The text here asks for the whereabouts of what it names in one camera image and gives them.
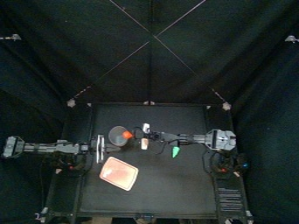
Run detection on pink tray with white rim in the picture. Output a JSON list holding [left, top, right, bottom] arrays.
[[97, 156, 140, 193]]

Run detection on green toy vegetable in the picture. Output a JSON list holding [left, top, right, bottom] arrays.
[[170, 145, 182, 159]]

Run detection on black side platform with label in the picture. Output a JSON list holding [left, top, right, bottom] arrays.
[[204, 104, 255, 224]]

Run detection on white text label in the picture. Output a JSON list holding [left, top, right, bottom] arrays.
[[217, 186, 240, 214]]

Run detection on black cloth backdrop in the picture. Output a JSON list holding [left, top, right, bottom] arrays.
[[0, 0, 299, 224]]

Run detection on metal cloth clamp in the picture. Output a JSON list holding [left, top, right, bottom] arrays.
[[0, 33, 22, 42], [284, 34, 299, 44]]

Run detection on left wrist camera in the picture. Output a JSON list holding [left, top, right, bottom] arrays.
[[78, 142, 92, 155]]

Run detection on black cable loop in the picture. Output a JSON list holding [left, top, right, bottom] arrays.
[[153, 139, 173, 156]]

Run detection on left arm base with cables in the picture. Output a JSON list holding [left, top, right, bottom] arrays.
[[45, 154, 88, 176]]

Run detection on arm base with cables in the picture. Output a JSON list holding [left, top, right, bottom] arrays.
[[201, 150, 249, 178], [45, 154, 88, 176]]

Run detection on black vertical frame pole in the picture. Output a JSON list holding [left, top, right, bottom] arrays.
[[148, 0, 154, 103]]

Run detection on right arm base with cables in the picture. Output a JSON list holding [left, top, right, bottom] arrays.
[[201, 150, 249, 178]]

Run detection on thin white diagonal cord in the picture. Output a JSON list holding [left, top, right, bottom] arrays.
[[106, 0, 229, 105], [69, 0, 206, 102]]

